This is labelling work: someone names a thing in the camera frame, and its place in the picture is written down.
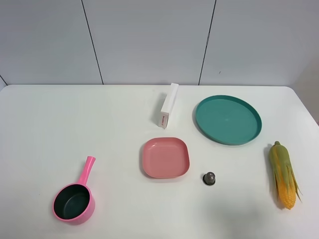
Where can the yellow corn cob with husk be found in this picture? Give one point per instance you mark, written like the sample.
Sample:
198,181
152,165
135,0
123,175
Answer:
285,184

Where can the white rectangular box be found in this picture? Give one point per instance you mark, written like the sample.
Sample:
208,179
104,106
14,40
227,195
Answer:
167,106

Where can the pink square plate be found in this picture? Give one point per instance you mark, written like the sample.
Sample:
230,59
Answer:
164,158

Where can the teal round plate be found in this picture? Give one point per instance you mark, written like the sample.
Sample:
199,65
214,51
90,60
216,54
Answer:
227,120

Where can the small grey capsule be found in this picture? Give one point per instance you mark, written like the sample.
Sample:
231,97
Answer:
209,179

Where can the pink saucepan with dark interior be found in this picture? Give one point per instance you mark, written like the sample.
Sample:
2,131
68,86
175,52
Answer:
74,203

